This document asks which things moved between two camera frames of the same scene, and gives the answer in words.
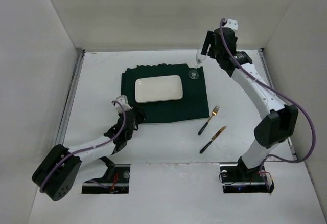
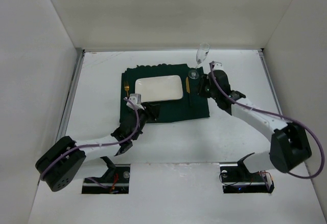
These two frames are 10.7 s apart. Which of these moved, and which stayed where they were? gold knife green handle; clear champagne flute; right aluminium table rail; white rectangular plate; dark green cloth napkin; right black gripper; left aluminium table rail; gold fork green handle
Moved: right black gripper; gold fork green handle; gold knife green handle
Stayed: white rectangular plate; clear champagne flute; right aluminium table rail; left aluminium table rail; dark green cloth napkin
